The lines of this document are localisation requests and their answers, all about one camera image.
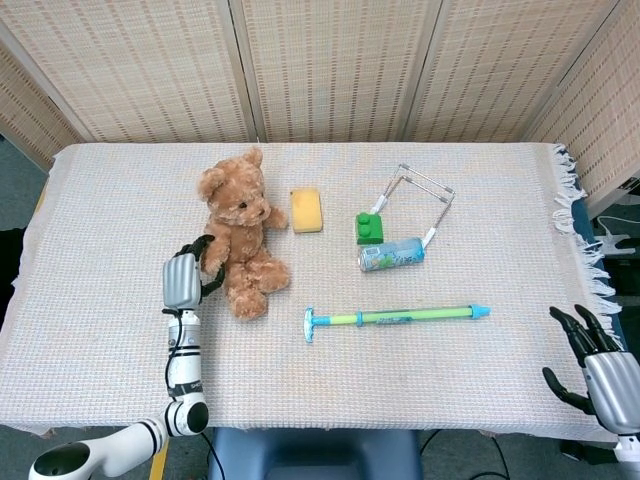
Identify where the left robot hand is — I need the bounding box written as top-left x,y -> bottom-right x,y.
161,234 -> 226,309

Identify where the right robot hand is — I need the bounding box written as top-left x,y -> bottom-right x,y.
542,304 -> 640,435

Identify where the brown plush teddy bear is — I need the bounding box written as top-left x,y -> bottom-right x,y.
198,147 -> 292,320

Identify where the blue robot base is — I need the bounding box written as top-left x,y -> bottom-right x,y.
207,428 -> 424,480

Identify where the beige woven tablecloth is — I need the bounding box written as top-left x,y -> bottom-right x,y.
0,142 -> 629,444

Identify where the yellow sponge block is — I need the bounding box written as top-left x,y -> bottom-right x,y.
290,186 -> 325,235

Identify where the yellow floor tape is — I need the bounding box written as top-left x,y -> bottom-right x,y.
148,442 -> 170,480

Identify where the green toy building block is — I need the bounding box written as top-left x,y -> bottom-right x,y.
354,211 -> 386,247

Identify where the light blue drink can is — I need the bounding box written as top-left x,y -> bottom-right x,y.
358,236 -> 427,274

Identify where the blue green water pump toy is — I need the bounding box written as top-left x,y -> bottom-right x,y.
302,301 -> 493,345

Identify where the bamboo folding screen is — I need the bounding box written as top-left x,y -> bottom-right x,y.
0,0 -> 640,216

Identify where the black floor cable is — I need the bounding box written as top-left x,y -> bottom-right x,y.
419,430 -> 512,480

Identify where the white plastic frame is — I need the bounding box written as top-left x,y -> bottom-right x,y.
593,215 -> 640,257

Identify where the blue table frame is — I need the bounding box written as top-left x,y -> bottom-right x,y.
569,197 -> 629,351

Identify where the silver wire stand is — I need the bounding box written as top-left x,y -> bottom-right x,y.
370,164 -> 456,247

